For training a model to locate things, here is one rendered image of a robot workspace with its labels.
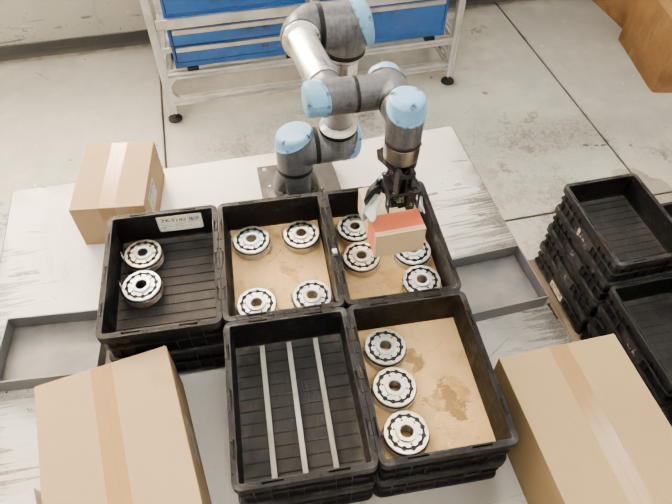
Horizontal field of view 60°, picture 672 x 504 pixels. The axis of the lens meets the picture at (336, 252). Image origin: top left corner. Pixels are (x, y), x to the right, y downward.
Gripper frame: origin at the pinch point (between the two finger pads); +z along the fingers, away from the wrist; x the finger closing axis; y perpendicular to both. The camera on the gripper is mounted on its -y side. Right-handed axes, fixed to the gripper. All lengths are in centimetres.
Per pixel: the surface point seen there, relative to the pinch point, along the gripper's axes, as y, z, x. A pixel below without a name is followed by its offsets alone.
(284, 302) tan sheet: 1.3, 26.8, -27.8
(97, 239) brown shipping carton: -43, 38, -81
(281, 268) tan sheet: -10.2, 26.9, -26.7
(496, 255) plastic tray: -9, 38, 39
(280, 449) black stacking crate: 40, 27, -35
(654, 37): -178, 87, 222
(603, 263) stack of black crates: -11, 58, 85
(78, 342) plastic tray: -7, 40, -85
